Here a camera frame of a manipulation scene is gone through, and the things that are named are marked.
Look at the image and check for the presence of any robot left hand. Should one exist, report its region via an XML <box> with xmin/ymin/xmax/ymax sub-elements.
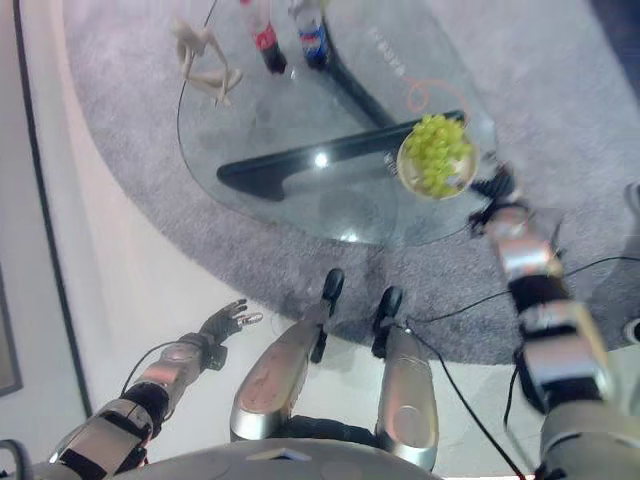
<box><xmin>198</xmin><ymin>298</ymin><xmax>263</xmax><ymax>348</ymax></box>

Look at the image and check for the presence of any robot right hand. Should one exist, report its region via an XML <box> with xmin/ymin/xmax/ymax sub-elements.
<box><xmin>467</xmin><ymin>161</ymin><xmax>521</xmax><ymax>213</ymax></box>

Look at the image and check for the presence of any dark blue furniture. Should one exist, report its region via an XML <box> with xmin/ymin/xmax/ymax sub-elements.
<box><xmin>585</xmin><ymin>0</ymin><xmax>640</xmax><ymax>47</ymax></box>

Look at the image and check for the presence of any robot leg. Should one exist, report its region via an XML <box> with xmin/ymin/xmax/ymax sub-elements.
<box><xmin>371</xmin><ymin>286</ymin><xmax>440</xmax><ymax>472</ymax></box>
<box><xmin>229</xmin><ymin>268</ymin><xmax>347</xmax><ymax>444</ymax></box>

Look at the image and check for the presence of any robot right leg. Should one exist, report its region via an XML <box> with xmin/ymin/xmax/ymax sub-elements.
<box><xmin>371</xmin><ymin>286</ymin><xmax>440</xmax><ymax>472</ymax></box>

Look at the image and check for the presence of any green grape bunch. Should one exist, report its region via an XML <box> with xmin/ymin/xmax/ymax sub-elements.
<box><xmin>402</xmin><ymin>113</ymin><xmax>475</xmax><ymax>198</ymax></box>

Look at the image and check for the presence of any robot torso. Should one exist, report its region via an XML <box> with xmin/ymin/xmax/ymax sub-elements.
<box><xmin>29</xmin><ymin>414</ymin><xmax>541</xmax><ymax>480</ymax></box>

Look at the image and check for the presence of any grey round rug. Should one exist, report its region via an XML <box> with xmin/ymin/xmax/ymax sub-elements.
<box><xmin>59</xmin><ymin>0</ymin><xmax>640</xmax><ymax>367</ymax></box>

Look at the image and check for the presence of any cola bottle blue label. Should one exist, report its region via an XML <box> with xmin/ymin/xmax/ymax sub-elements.
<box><xmin>288</xmin><ymin>0</ymin><xmax>332</xmax><ymax>70</ymax></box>

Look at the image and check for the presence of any orange cord loop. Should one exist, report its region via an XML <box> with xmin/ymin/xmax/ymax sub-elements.
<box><xmin>406</xmin><ymin>77</ymin><xmax>467</xmax><ymax>114</ymax></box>

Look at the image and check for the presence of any robot left leg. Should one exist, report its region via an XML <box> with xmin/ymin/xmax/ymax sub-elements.
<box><xmin>229</xmin><ymin>268</ymin><xmax>347</xmax><ymax>444</ymax></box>

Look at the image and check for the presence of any beige abstract figurine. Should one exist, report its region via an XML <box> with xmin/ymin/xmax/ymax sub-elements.
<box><xmin>171</xmin><ymin>17</ymin><xmax>245</xmax><ymax>107</ymax></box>

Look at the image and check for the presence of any black floor border strip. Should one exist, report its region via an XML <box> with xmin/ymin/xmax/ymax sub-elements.
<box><xmin>11</xmin><ymin>0</ymin><xmax>93</xmax><ymax>417</ymax></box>

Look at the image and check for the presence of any black floor cable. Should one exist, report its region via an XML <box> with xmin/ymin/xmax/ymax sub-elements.
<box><xmin>412</xmin><ymin>255</ymin><xmax>640</xmax><ymax>324</ymax></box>
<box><xmin>403</xmin><ymin>322</ymin><xmax>524</xmax><ymax>477</ymax></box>

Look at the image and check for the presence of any cola bottle red label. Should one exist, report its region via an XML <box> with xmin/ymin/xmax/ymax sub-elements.
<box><xmin>238</xmin><ymin>0</ymin><xmax>289</xmax><ymax>75</ymax></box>

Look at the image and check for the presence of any glass coffee table black base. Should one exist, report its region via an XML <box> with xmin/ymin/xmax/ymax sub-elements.
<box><xmin>176</xmin><ymin>0</ymin><xmax>500</xmax><ymax>247</ymax></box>

